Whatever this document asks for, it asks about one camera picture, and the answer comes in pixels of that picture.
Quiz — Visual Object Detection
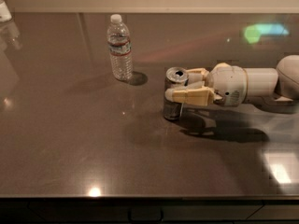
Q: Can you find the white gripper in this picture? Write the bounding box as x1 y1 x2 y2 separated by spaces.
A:
164 63 247 106

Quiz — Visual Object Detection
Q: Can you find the blue silver redbull can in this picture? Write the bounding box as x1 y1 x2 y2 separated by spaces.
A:
164 67 189 121

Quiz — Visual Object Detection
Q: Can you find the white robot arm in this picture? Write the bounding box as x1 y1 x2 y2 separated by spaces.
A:
164 55 299 106

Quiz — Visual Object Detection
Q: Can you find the clear plastic water bottle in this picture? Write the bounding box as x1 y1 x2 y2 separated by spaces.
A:
107 14 133 81

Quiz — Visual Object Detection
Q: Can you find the white object at table corner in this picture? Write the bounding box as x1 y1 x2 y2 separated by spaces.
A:
0 0 12 22

